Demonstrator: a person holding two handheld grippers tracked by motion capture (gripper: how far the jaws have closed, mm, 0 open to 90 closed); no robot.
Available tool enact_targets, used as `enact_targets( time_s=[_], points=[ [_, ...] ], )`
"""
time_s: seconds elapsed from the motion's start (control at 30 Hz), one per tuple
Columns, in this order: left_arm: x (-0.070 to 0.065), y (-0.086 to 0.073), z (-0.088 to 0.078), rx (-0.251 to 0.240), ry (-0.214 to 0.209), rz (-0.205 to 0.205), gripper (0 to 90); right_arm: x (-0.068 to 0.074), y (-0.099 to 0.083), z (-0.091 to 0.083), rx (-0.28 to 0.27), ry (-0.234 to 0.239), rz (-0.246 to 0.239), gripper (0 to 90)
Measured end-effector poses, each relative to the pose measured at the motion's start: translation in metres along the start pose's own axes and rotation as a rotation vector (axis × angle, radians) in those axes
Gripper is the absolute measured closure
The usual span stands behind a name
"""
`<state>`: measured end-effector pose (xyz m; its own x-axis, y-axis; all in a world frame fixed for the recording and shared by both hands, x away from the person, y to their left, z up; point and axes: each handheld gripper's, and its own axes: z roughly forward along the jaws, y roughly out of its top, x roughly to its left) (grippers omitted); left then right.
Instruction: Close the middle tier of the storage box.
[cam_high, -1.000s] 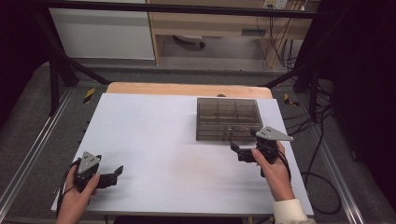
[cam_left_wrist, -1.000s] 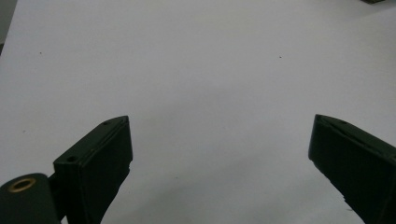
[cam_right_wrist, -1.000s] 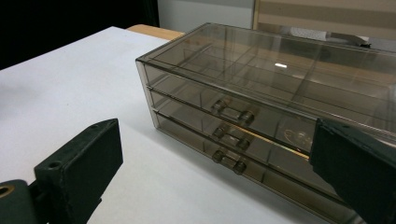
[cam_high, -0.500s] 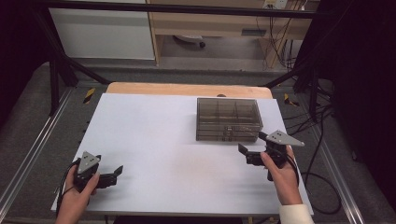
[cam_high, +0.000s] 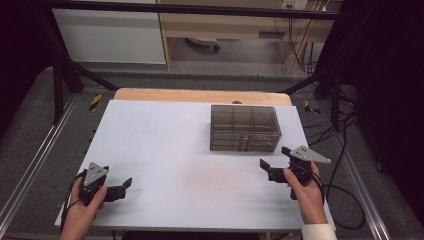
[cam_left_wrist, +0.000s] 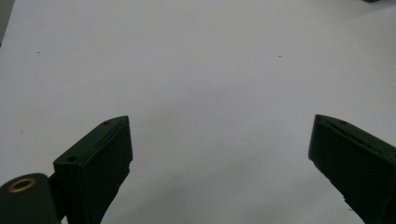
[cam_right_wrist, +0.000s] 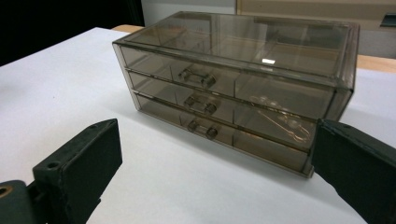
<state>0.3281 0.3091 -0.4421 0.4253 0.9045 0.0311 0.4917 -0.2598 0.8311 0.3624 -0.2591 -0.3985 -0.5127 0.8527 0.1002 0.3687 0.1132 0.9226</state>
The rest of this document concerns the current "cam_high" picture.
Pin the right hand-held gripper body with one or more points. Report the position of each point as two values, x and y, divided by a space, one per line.
306 154

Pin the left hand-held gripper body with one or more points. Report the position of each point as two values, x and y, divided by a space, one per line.
93 173

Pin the smoky clear drawer organizer box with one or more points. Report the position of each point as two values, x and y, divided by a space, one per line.
245 120

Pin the smoky clear pull-out drawer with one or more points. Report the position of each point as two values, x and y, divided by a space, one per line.
226 149

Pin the person's left hand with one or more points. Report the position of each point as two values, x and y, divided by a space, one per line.
80 213

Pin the person's right hand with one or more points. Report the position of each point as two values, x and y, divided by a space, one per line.
310 203

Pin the yellow black tape strip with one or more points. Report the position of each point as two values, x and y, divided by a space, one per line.
95 102
308 106

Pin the white board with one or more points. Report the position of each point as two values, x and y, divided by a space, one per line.
150 140

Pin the light wooden table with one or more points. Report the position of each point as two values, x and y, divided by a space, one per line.
200 96

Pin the black curtain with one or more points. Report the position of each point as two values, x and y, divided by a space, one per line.
16 50
393 83

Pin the white cabinet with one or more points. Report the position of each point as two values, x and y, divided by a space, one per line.
110 36

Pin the wooden office desk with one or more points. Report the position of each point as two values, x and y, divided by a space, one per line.
226 28

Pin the white office chair base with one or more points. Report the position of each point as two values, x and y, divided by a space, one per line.
203 41

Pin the white power strip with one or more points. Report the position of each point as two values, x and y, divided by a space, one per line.
295 3

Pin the aluminium floor rail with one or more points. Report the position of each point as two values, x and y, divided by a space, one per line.
365 200
38 156

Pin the black metal frame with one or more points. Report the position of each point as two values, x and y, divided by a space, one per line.
200 9

